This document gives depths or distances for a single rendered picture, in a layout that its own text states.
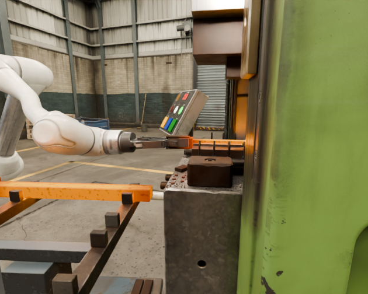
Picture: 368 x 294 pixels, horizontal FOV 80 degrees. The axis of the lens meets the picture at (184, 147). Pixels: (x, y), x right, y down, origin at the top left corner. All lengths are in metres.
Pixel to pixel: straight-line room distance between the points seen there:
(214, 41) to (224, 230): 0.52
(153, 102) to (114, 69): 2.39
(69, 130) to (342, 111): 0.61
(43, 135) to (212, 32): 0.54
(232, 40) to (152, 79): 9.04
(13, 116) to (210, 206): 1.10
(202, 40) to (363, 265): 0.60
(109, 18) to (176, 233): 11.02
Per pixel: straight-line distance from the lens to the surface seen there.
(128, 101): 10.25
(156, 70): 9.63
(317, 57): 0.29
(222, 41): 0.69
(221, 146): 0.74
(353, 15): 0.32
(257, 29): 0.43
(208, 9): 0.66
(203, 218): 0.61
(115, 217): 0.35
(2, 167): 1.55
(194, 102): 1.17
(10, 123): 1.42
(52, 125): 0.68
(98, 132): 0.82
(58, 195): 0.49
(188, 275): 0.71
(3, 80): 1.12
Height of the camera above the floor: 1.14
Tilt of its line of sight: 12 degrees down
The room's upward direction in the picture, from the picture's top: straight up
